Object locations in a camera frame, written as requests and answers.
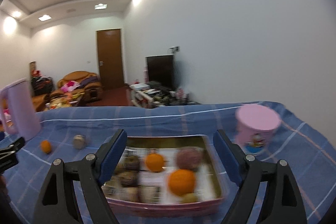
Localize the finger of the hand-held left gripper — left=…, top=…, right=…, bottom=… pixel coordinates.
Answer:
left=0, top=153, right=19, bottom=174
left=0, top=136, right=26, bottom=153

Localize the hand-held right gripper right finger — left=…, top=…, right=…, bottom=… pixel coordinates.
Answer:
left=213, top=130, right=307, bottom=224

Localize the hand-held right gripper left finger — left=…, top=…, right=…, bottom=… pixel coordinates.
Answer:
left=31, top=129, right=128, bottom=224

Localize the orange tangerine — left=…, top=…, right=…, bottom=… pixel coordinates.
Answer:
left=145, top=153, right=165, bottom=172
left=167, top=169, right=196, bottom=197
left=40, top=140, right=52, bottom=153

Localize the purple passion fruit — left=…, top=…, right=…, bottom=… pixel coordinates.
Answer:
left=176, top=148, right=202, bottom=171

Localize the small tan fruit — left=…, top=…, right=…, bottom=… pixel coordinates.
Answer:
left=181, top=193, right=198, bottom=204

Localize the pink tin box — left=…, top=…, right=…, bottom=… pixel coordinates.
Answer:
left=101, top=135, right=229, bottom=216

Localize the pink electric kettle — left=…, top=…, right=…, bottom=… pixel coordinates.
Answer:
left=0, top=78, right=42, bottom=141

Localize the pink cartoon print cup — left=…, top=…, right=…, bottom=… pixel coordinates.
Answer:
left=234, top=104, right=281, bottom=156

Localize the orange leather armchair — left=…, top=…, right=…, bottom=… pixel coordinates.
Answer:
left=31, top=94, right=51, bottom=112

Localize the blue plaid blanket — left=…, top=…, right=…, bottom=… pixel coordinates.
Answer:
left=0, top=101, right=336, bottom=224

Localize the white television stand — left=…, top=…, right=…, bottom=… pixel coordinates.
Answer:
left=130, top=82, right=200, bottom=109

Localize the cluttered coffee table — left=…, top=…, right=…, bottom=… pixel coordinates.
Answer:
left=43, top=93, right=86, bottom=110

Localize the purple cloth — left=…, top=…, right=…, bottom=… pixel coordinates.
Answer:
left=80, top=76, right=100, bottom=85

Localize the orange leather sofa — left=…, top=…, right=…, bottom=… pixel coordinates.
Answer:
left=50, top=71, right=103, bottom=104

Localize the black television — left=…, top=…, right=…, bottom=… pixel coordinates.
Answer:
left=146, top=55, right=175, bottom=89

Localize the brown wooden door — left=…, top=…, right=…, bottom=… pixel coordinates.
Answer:
left=96, top=29, right=124, bottom=90

